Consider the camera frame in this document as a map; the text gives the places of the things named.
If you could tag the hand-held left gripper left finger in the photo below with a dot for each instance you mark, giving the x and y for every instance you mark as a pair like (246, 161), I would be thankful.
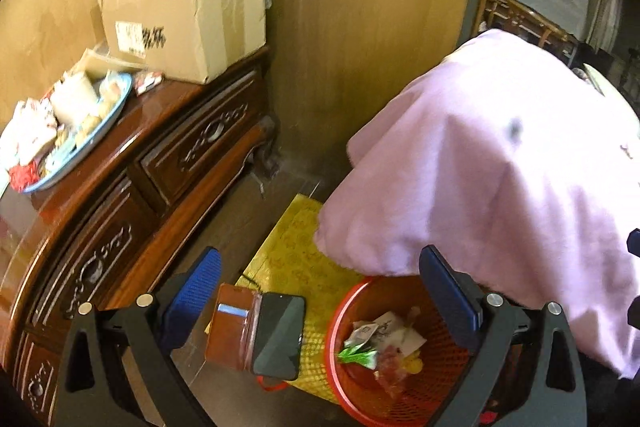
(194, 294)

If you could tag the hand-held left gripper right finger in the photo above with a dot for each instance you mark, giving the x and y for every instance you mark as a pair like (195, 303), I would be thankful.
(452, 304)

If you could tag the red mesh wastebasket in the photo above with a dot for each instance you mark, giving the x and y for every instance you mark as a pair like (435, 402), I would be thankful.
(440, 389)

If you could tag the crumpled white printed paper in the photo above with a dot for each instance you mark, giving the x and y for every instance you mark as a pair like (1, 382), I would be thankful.
(395, 332)

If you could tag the red crumpled wrapper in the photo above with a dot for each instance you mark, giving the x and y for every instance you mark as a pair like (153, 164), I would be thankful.
(395, 369)

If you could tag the smartphone in brown wallet case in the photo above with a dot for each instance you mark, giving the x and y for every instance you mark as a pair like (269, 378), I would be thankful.
(277, 337)

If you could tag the green and white wrapper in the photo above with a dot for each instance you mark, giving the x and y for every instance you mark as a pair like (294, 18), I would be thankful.
(357, 356)

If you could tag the yellow patterned bag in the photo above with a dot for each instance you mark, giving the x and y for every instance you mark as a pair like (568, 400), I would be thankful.
(295, 247)

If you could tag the purple printed blanket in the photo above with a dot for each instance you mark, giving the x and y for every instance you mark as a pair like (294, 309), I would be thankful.
(490, 167)

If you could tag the carved dark wooden dresser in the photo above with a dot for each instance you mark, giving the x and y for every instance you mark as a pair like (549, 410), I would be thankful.
(200, 142)

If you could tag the blue round plate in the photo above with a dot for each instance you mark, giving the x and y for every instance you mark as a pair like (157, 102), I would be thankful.
(102, 139)

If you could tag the red and white snack packet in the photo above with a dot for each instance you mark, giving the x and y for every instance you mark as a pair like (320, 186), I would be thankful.
(147, 82)

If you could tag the blue tray of snacks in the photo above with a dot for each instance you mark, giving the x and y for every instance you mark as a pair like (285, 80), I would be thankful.
(75, 102)

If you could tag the plain wooden cabinet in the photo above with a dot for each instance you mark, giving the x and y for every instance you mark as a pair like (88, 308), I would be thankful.
(360, 57)

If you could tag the open cardboard box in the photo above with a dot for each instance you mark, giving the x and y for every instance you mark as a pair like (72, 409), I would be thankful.
(200, 22)

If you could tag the wooden armchair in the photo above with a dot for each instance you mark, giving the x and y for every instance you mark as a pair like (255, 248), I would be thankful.
(520, 17)

